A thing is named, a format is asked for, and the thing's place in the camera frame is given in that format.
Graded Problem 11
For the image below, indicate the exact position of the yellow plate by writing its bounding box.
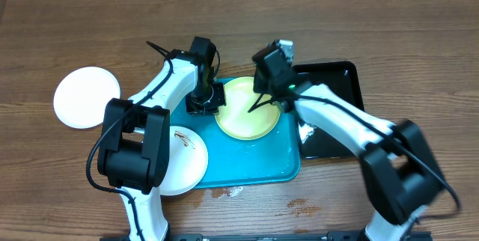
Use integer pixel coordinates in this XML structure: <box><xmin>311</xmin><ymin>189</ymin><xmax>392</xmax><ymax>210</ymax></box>
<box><xmin>215</xmin><ymin>76</ymin><xmax>281</xmax><ymax>140</ymax></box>

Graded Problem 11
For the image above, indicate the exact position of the white plate with sauce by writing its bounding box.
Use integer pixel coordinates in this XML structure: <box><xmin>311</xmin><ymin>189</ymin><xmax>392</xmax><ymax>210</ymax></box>
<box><xmin>159</xmin><ymin>126</ymin><xmax>208</xmax><ymax>196</ymax></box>

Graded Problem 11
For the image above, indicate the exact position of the pink white plate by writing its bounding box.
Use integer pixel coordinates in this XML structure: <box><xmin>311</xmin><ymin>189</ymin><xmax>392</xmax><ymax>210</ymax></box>
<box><xmin>53</xmin><ymin>67</ymin><xmax>120</xmax><ymax>129</ymax></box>

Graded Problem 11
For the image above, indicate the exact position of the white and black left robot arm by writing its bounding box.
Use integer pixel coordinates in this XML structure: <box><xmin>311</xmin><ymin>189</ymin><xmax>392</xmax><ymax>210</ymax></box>
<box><xmin>85</xmin><ymin>46</ymin><xmax>225</xmax><ymax>240</ymax></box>

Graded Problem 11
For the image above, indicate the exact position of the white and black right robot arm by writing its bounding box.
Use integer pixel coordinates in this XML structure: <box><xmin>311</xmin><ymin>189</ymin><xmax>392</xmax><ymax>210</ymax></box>
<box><xmin>254</xmin><ymin>77</ymin><xmax>446</xmax><ymax>240</ymax></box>

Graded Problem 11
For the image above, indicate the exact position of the black plastic tray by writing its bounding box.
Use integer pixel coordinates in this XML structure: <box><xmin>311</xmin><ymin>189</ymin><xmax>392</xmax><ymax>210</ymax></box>
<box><xmin>293</xmin><ymin>61</ymin><xmax>364</xmax><ymax>159</ymax></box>

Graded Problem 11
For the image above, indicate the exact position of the teal plastic tray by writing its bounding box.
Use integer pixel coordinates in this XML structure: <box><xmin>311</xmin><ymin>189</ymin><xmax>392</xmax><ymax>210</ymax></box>
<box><xmin>166</xmin><ymin>76</ymin><xmax>302</xmax><ymax>190</ymax></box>

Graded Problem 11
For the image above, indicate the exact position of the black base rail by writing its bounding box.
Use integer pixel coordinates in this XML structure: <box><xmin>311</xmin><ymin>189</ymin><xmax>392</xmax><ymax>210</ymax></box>
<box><xmin>99</xmin><ymin>230</ymin><xmax>433</xmax><ymax>241</ymax></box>

